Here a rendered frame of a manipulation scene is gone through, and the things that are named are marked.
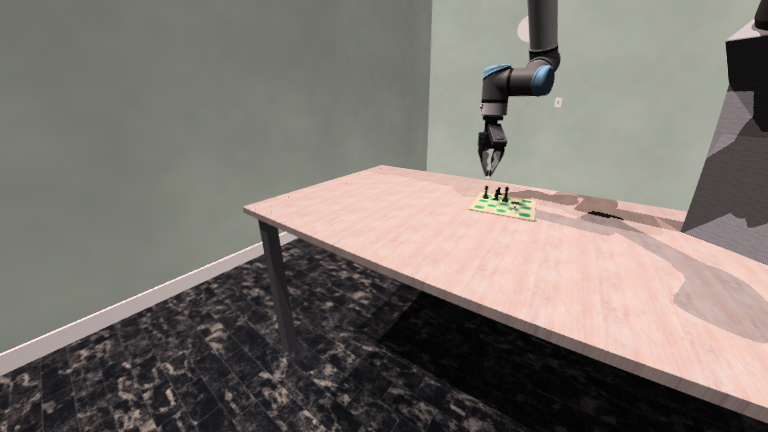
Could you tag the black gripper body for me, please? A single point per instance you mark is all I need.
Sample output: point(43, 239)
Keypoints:
point(485, 137)

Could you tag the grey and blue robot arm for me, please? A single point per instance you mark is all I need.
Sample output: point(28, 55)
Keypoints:
point(537, 79)

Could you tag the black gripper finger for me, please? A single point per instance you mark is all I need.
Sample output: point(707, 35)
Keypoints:
point(483, 154)
point(497, 158)

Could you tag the green and cream chessboard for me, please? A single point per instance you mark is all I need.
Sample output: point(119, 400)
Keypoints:
point(525, 208)

